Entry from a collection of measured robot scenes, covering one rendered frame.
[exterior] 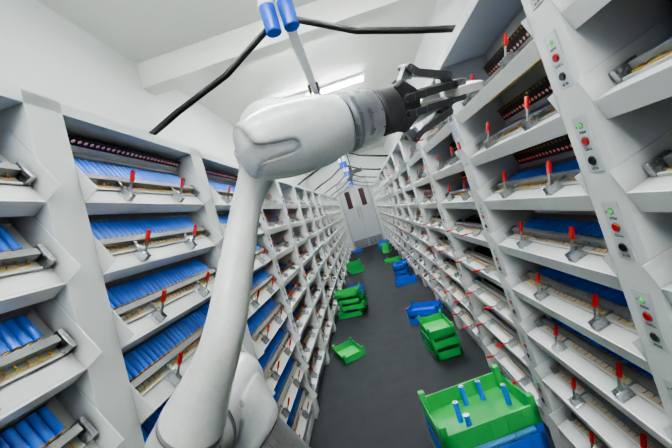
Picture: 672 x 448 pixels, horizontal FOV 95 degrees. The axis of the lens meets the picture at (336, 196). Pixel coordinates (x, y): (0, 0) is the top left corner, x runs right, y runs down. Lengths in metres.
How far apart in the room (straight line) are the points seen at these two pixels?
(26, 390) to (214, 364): 0.43
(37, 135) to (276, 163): 0.71
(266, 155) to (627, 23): 0.75
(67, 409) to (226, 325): 0.55
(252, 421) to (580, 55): 0.96
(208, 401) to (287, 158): 0.36
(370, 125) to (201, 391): 0.44
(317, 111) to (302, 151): 0.06
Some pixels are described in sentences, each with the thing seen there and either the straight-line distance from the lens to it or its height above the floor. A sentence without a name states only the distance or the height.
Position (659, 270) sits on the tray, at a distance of 0.86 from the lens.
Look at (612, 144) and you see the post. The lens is 0.81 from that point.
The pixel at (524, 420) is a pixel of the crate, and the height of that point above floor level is 0.50.
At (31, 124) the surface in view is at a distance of 1.01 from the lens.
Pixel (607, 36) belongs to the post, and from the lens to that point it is 0.87.
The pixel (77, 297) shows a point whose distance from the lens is 0.94.
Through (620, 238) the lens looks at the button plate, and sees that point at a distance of 0.87.
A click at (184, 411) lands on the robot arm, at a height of 1.03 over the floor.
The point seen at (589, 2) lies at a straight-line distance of 0.80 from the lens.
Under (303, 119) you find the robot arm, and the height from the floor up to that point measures 1.36.
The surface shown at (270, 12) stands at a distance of 1.38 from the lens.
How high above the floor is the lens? 1.23
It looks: 3 degrees up
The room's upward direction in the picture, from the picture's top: 17 degrees counter-clockwise
